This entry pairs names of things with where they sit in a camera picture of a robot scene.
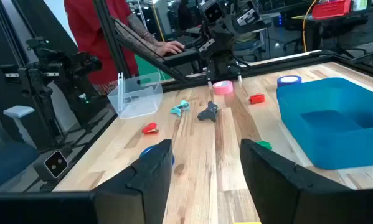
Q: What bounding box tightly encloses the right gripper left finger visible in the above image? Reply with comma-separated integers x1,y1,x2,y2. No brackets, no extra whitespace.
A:
94,139,175,224

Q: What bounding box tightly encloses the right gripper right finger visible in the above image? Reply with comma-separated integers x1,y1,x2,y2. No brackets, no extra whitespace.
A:
240,139,351,224

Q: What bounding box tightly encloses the blue staple remover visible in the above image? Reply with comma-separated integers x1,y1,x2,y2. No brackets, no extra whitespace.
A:
139,144,176,166

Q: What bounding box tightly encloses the pink tape roll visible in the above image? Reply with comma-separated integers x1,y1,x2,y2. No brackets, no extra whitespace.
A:
212,80,234,96

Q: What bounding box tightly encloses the green mini stapler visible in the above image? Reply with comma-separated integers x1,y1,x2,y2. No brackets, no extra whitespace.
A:
256,140,273,151

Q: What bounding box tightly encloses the red mini stapler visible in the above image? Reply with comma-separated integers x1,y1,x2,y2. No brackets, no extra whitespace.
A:
141,122,160,136
248,93,266,105

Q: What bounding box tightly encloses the dark grey staple remover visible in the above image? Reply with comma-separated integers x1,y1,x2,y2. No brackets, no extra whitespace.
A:
197,101,220,123

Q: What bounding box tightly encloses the teal staple remover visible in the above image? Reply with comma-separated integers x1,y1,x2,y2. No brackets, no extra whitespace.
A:
170,99,191,118

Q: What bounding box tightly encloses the blue tape roll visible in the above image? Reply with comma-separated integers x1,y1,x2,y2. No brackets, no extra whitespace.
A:
276,75,303,89

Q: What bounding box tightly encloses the person's hand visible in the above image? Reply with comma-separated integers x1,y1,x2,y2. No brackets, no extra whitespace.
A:
156,40,186,58

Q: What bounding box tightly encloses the blue plastic bin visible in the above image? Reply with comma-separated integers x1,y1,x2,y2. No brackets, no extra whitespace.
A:
276,77,373,170

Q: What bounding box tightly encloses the clear plastic bin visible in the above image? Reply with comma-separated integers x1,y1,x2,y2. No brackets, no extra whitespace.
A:
107,72,164,120

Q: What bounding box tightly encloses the red storage bin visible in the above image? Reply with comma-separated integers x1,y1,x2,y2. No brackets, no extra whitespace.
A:
311,0,352,21

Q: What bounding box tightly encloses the black desk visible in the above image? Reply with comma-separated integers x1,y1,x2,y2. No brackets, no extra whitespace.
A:
293,12,369,52

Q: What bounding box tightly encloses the person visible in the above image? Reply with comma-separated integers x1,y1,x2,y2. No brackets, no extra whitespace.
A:
64,0,186,96

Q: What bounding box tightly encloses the blue office chair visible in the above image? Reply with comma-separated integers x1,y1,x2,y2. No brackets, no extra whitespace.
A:
0,105,39,194

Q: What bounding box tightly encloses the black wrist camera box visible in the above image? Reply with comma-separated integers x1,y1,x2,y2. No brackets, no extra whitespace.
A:
201,1,225,24

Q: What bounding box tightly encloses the black aluminium table frame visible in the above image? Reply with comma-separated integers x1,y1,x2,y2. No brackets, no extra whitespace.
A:
39,0,373,192

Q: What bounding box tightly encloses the yellow power cable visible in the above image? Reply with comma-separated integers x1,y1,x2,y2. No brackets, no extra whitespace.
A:
301,0,318,53

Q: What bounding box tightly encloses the table-level camera box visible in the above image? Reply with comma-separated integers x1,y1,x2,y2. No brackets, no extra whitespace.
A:
33,149,70,182

